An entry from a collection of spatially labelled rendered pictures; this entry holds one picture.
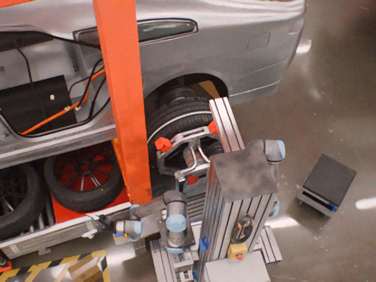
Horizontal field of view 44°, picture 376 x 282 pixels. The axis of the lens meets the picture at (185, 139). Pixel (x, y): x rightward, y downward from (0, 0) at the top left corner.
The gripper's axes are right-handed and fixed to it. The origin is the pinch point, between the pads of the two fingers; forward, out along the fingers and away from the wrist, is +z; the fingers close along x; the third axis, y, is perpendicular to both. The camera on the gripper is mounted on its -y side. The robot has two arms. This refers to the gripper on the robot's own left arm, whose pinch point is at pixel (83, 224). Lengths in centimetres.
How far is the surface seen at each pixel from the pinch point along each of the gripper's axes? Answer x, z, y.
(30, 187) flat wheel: 70, 62, 64
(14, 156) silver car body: 71, 65, 26
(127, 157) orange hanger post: 42.3, -23.5, -12.4
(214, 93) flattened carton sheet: 215, -93, 95
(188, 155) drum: 73, -64, 24
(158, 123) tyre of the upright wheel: 84, -41, 1
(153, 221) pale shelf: 45, -38, 73
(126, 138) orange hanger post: 40, -25, -34
